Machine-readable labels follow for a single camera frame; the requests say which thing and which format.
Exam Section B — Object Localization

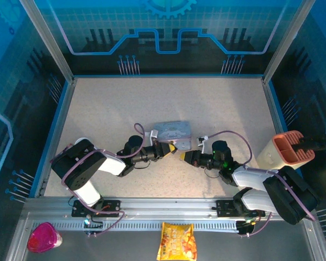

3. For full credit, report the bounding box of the lavender cartoon tin box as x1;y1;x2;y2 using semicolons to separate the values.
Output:
152;120;192;152

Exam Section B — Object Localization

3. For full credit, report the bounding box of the orange and cream holder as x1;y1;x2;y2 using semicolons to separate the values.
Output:
256;130;316;171

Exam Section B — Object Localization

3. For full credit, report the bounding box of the yellow snack bag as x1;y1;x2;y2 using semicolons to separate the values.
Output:
156;221;198;261

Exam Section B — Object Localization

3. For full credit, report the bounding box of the pink plastic cup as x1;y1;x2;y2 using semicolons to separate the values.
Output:
27;222;63;253

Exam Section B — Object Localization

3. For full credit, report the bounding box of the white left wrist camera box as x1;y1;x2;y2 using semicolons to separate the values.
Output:
145;129;160;146

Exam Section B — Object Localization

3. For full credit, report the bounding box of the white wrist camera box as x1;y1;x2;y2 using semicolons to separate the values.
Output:
196;135;210;153
145;129;160;146

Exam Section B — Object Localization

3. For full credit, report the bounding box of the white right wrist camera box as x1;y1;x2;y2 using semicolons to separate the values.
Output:
196;135;210;153

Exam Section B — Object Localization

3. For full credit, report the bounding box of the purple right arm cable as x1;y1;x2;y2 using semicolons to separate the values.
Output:
205;130;316;239

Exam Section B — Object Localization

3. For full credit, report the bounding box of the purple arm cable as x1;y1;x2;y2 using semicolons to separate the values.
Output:
205;130;316;239
50;122;126;238

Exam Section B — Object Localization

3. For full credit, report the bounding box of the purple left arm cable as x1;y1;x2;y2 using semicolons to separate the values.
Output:
50;122;126;238

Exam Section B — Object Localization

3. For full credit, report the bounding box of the aluminium front rail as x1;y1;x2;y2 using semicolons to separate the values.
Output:
23;197;314;217

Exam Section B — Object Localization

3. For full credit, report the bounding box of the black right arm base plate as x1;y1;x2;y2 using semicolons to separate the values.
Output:
216;200;266;218

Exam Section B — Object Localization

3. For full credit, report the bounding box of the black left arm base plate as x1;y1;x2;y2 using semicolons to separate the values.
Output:
71;200;121;218

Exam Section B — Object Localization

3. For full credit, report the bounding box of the slotted grey cable duct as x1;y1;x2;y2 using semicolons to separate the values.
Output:
50;222;239;231

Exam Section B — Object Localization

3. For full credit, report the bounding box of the black handle in holder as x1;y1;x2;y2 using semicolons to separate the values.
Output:
292;135;326;153

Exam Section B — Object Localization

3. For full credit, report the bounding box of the aluminium frame post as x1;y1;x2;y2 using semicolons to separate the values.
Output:
19;0;76;83
261;0;316;84

